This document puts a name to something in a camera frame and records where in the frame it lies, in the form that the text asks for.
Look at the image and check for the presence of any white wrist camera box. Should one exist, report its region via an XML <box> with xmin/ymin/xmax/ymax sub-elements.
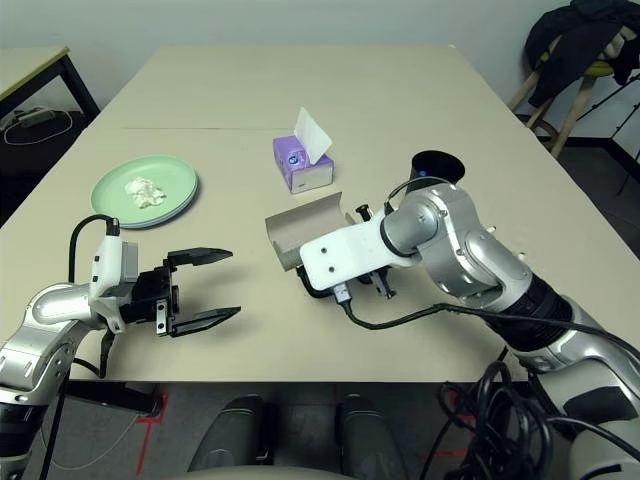
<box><xmin>88</xmin><ymin>233</ymin><xmax>141</xmax><ymax>334</ymax></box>
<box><xmin>298</xmin><ymin>215</ymin><xmax>419</xmax><ymax>292</ymax></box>

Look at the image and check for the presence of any dark robot leg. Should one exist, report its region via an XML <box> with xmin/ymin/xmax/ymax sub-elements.
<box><xmin>337</xmin><ymin>394</ymin><xmax>406</xmax><ymax>480</ymax></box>
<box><xmin>192</xmin><ymin>394</ymin><xmax>266</xmax><ymax>480</ymax></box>

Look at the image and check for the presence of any light blue plastic plate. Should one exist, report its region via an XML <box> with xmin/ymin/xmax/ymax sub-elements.
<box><xmin>114</xmin><ymin>199</ymin><xmax>200</xmax><ymax>231</ymax></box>

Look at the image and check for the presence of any grey glasses case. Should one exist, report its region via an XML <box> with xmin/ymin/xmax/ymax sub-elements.
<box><xmin>263</xmin><ymin>191</ymin><xmax>359</xmax><ymax>274</ymax></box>

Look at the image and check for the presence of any light green plastic plate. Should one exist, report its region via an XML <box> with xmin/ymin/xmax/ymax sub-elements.
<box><xmin>90</xmin><ymin>154</ymin><xmax>200</xmax><ymax>227</ymax></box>

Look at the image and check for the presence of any wooden stool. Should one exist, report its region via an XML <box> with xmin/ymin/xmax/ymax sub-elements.
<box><xmin>508</xmin><ymin>69</ymin><xmax>596</xmax><ymax>159</ymax></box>

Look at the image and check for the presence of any black jacket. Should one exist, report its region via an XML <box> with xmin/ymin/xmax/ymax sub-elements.
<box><xmin>524</xmin><ymin>0</ymin><xmax>640</xmax><ymax>109</ymax></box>

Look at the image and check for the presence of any dark robot right leg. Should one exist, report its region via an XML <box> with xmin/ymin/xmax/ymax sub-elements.
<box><xmin>337</xmin><ymin>394</ymin><xmax>406</xmax><ymax>480</ymax></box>

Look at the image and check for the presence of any yellow stool cushion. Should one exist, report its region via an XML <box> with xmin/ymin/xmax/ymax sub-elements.
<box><xmin>537</xmin><ymin>54</ymin><xmax>616</xmax><ymax>77</ymax></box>

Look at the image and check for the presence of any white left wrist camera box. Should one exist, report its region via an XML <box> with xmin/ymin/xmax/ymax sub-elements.
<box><xmin>88</xmin><ymin>233</ymin><xmax>141</xmax><ymax>334</ymax></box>

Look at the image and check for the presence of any grey power strip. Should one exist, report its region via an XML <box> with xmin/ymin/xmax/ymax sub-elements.
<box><xmin>14</xmin><ymin>107</ymin><xmax>55</xmax><ymax>126</ymax></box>

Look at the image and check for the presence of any black tripod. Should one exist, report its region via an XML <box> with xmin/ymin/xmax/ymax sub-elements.
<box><xmin>574</xmin><ymin>69</ymin><xmax>640</xmax><ymax>196</ymax></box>

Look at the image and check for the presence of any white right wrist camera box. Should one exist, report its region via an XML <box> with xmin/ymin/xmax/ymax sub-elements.
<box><xmin>298</xmin><ymin>215</ymin><xmax>419</xmax><ymax>292</ymax></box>

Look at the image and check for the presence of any beige robot torso edge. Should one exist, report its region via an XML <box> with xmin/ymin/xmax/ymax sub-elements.
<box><xmin>169</xmin><ymin>464</ymin><xmax>361</xmax><ymax>480</ymax></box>

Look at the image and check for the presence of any black plastic cup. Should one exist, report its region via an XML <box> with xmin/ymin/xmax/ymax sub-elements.
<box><xmin>407</xmin><ymin>149</ymin><xmax>466</xmax><ymax>194</ymax></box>

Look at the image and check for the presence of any flat white tissue sheet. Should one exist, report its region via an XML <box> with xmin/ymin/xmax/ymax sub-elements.
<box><xmin>293</xmin><ymin>106</ymin><xmax>334</xmax><ymax>166</ymax></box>

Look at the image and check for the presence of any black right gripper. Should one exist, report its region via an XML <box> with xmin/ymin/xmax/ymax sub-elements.
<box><xmin>353</xmin><ymin>203</ymin><xmax>397</xmax><ymax>302</ymax></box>

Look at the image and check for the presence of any beige fabric item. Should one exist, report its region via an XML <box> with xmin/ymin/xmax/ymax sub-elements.
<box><xmin>602</xmin><ymin>27</ymin><xmax>632</xmax><ymax>64</ymax></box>

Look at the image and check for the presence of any white looped floor cable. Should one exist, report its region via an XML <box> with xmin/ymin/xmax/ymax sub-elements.
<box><xmin>3</xmin><ymin>109</ymin><xmax>74</xmax><ymax>146</ymax></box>

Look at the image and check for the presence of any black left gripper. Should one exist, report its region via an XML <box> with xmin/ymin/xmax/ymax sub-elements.
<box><xmin>119</xmin><ymin>246</ymin><xmax>242</xmax><ymax>339</ymax></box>

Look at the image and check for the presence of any black table frame bar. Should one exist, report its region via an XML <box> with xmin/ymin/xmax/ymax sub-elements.
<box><xmin>64</xmin><ymin>382</ymin><xmax>161</xmax><ymax>416</ymax></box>

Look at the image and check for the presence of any wooden side table black frame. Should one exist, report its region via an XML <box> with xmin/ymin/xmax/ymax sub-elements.
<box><xmin>0</xmin><ymin>47</ymin><xmax>101</xmax><ymax>126</ymax></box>

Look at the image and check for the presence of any purple tissue pack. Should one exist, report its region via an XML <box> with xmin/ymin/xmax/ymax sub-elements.
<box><xmin>272</xmin><ymin>135</ymin><xmax>335</xmax><ymax>195</ymax></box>

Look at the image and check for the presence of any dark robot left leg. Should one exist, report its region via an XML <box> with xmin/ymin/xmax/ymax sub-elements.
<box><xmin>192</xmin><ymin>394</ymin><xmax>266</xmax><ymax>480</ymax></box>

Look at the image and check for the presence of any black cable bundle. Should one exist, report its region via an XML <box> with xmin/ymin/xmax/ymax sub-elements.
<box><xmin>439</xmin><ymin>359</ymin><xmax>640</xmax><ymax>480</ymax></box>

